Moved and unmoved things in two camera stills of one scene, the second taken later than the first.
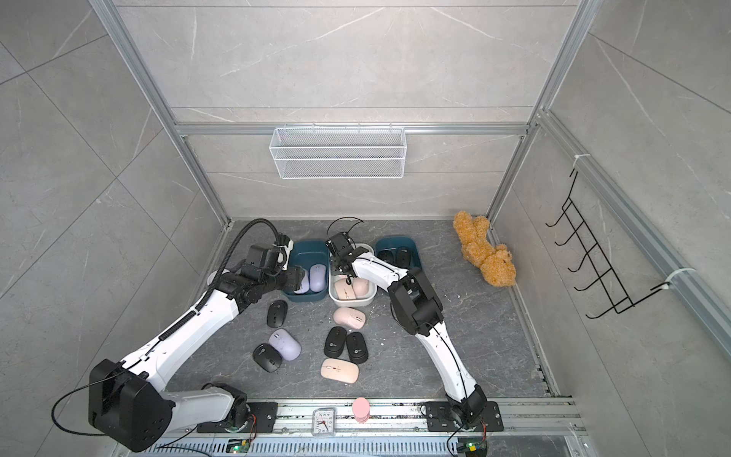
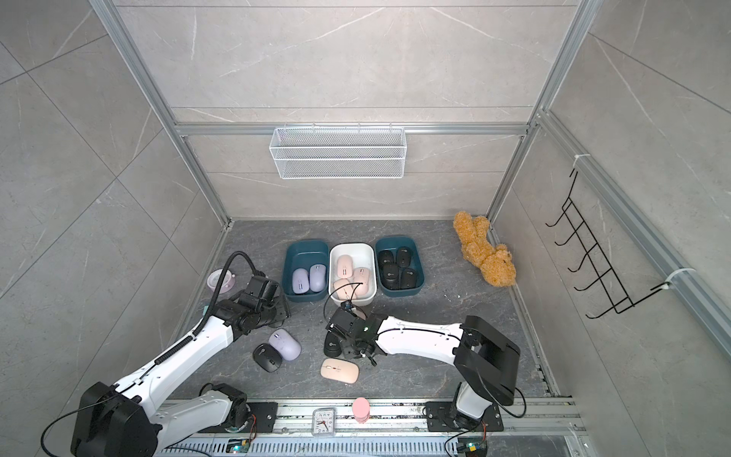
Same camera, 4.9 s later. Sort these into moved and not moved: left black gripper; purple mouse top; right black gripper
Moved: right black gripper; left black gripper
Not moved: purple mouse top
